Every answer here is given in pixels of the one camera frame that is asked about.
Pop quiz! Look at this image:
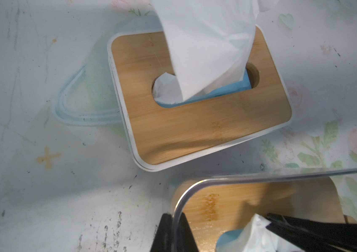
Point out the bamboo tissue box lid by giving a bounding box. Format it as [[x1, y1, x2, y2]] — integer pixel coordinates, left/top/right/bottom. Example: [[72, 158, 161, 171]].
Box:
[[110, 26, 293, 166]]

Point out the blue tissue pack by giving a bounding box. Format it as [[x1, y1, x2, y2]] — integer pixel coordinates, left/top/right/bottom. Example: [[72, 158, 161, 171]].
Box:
[[215, 214, 302, 252], [151, 0, 280, 108]]

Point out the dark bamboo lid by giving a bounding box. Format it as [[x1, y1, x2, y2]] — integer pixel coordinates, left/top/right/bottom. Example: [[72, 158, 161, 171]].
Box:
[[169, 177, 357, 252]]

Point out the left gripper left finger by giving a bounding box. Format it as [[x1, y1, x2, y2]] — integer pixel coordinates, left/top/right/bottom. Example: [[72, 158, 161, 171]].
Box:
[[150, 213, 199, 252]]

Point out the clear plastic tissue box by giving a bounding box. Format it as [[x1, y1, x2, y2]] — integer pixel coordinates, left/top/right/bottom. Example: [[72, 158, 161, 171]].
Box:
[[164, 169, 357, 252]]

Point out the white tissue box base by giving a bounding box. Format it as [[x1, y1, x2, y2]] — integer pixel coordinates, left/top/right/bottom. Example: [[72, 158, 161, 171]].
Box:
[[106, 25, 294, 173]]

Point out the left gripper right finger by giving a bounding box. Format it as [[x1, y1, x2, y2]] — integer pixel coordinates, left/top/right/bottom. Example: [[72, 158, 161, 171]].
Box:
[[266, 213, 357, 252]]

